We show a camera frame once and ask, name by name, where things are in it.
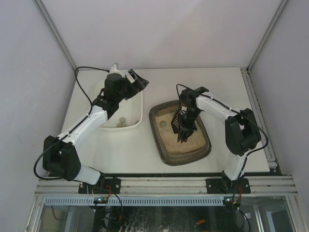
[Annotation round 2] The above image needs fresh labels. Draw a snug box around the dark brown litter box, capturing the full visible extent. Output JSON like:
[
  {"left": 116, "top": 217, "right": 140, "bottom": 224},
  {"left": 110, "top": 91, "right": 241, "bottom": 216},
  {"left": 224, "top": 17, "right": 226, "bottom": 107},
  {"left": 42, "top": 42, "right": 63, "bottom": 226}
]
[{"left": 149, "top": 100, "right": 211, "bottom": 166}]

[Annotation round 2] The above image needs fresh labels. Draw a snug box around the black litter scoop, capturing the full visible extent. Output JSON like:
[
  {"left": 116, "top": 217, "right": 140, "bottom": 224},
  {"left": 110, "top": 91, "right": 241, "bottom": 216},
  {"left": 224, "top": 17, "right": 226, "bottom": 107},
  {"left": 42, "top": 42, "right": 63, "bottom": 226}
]
[{"left": 171, "top": 109, "right": 184, "bottom": 134}]

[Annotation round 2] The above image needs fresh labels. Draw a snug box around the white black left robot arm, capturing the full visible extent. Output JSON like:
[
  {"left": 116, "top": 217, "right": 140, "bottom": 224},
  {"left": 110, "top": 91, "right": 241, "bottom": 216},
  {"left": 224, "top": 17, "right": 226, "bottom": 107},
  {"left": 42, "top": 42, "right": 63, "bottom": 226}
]
[{"left": 39, "top": 66, "right": 149, "bottom": 185}]

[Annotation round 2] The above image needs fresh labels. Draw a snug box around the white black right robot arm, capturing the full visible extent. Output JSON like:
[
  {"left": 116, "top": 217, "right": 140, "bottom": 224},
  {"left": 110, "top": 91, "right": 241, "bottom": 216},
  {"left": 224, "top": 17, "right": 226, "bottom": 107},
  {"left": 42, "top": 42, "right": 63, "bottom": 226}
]
[{"left": 171, "top": 87, "right": 263, "bottom": 182}]

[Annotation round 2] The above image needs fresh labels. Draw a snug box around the white plastic tub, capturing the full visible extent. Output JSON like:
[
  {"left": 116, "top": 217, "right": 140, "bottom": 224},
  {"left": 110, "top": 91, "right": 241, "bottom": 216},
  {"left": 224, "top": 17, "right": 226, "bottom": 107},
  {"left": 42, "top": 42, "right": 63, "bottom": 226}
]
[{"left": 94, "top": 77, "right": 143, "bottom": 132}]

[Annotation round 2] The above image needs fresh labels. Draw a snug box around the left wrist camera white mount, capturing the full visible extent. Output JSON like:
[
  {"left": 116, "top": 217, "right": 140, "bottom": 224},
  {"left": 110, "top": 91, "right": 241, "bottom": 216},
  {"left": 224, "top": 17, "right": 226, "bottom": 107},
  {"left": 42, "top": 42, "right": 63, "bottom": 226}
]
[{"left": 109, "top": 62, "right": 124, "bottom": 77}]

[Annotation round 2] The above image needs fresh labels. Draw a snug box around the black right camera cable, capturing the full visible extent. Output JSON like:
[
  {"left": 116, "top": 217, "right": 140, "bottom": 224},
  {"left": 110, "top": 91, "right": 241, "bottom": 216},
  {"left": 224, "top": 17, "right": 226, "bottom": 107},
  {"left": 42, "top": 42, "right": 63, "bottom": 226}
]
[{"left": 176, "top": 84, "right": 191, "bottom": 114}]

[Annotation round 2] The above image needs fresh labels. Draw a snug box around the black camera cable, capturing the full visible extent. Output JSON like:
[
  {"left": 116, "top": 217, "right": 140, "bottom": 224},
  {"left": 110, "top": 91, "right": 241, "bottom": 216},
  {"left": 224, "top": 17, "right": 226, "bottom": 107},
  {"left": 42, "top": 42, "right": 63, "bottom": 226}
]
[
  {"left": 73, "top": 66, "right": 110, "bottom": 114},
  {"left": 176, "top": 84, "right": 191, "bottom": 114}
]

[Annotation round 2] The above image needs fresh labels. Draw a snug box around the black left camera cable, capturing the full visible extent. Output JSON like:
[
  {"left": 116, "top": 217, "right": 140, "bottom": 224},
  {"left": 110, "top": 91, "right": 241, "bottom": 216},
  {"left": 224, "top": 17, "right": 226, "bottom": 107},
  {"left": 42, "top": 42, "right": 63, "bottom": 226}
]
[{"left": 73, "top": 66, "right": 110, "bottom": 114}]

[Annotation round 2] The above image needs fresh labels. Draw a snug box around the aluminium front rail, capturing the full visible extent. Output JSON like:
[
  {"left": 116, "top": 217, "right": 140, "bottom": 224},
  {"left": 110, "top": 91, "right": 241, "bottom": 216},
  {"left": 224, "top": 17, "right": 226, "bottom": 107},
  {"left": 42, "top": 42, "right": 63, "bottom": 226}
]
[{"left": 34, "top": 176, "right": 297, "bottom": 196}]

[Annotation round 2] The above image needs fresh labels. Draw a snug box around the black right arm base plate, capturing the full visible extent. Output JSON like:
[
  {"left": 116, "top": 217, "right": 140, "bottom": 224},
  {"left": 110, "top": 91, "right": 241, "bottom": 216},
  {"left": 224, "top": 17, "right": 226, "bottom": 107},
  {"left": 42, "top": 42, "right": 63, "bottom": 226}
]
[{"left": 206, "top": 178, "right": 251, "bottom": 194}]

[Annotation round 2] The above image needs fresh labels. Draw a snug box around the aluminium frame post left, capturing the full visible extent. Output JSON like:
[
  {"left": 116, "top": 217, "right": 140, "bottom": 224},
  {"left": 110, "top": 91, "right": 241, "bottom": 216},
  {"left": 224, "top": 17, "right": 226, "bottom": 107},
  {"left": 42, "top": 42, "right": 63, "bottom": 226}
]
[{"left": 33, "top": 0, "right": 77, "bottom": 70}]

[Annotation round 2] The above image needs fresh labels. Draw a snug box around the aluminium frame post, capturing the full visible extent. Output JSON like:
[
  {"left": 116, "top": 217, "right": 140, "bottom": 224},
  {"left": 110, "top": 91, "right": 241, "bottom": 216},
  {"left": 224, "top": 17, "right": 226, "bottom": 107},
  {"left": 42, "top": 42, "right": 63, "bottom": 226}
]
[
  {"left": 246, "top": 0, "right": 289, "bottom": 72},
  {"left": 33, "top": 0, "right": 77, "bottom": 70}
]

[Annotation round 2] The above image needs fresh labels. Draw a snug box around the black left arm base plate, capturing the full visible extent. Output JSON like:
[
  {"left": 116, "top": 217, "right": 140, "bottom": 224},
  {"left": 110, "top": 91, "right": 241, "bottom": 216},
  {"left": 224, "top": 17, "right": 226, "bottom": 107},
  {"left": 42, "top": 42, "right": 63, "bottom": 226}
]
[{"left": 78, "top": 177, "right": 121, "bottom": 194}]

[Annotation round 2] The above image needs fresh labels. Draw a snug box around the grey slotted cable duct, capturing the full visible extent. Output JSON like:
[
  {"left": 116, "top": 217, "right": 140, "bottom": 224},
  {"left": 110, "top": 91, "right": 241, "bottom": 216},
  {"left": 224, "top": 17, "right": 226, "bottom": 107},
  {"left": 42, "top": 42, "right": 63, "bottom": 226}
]
[{"left": 44, "top": 196, "right": 225, "bottom": 206}]

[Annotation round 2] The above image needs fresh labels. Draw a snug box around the aluminium frame post right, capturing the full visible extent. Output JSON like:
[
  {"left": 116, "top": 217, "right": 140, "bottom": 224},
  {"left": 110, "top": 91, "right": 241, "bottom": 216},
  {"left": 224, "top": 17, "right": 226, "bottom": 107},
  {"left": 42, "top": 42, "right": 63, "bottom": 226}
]
[{"left": 246, "top": 0, "right": 289, "bottom": 72}]

